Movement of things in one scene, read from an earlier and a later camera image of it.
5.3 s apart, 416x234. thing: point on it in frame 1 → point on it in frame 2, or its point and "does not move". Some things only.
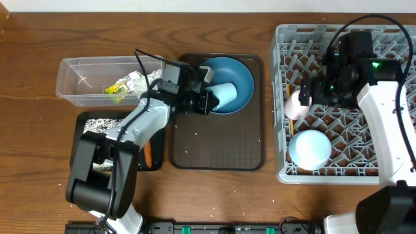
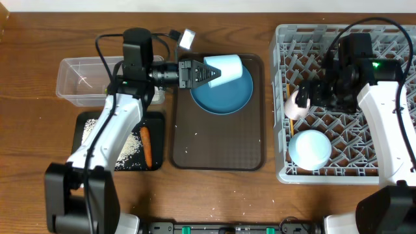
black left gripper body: (195, 101) → (184, 79)
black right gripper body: (327, 92) does not move
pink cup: (293, 108) does not move
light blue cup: (225, 92) → (231, 67)
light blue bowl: (310, 149) does not move
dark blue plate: (231, 70) does not move
